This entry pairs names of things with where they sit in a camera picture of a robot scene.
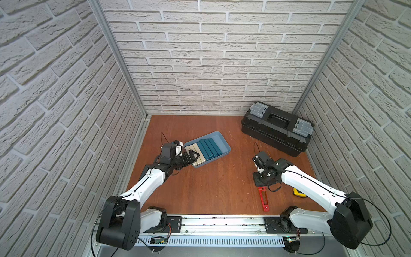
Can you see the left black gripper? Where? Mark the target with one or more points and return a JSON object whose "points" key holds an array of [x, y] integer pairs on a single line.
{"points": [[183, 157]]}

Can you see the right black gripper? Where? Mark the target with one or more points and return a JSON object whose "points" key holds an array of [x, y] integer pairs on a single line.
{"points": [[257, 182]]}

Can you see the beige block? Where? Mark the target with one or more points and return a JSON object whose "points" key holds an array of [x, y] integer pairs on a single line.
{"points": [[192, 156], [196, 154], [201, 156]]}

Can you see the blue plastic tray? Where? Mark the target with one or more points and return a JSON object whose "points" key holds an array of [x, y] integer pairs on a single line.
{"points": [[220, 141]]}

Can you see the red pruning pliers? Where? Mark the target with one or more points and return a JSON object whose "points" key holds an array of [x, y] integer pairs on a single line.
{"points": [[264, 198]]}

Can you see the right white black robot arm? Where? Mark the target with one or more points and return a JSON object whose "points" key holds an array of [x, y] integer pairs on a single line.
{"points": [[345, 216]]}

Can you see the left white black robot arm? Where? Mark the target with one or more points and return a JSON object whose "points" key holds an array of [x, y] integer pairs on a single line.
{"points": [[122, 220]]}

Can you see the yellow tape measure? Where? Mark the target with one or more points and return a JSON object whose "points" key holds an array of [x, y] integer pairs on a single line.
{"points": [[299, 194]]}

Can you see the black plastic toolbox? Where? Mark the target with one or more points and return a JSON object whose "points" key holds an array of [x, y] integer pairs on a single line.
{"points": [[286, 132]]}

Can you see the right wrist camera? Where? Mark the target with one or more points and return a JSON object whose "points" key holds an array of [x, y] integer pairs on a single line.
{"points": [[258, 165]]}

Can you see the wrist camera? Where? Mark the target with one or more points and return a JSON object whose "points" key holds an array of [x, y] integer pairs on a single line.
{"points": [[258, 165], [179, 148]]}

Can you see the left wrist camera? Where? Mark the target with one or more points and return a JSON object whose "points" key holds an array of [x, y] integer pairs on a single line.
{"points": [[179, 148]]}

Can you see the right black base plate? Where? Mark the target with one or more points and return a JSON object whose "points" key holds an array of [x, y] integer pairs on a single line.
{"points": [[276, 225]]}

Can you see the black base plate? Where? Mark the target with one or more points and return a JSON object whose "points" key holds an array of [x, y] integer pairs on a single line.
{"points": [[276, 225], [173, 224]]}

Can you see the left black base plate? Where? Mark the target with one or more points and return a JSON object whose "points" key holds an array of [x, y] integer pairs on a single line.
{"points": [[173, 224]]}

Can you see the aluminium rail frame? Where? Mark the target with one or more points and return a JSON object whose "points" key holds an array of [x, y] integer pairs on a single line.
{"points": [[237, 231]]}

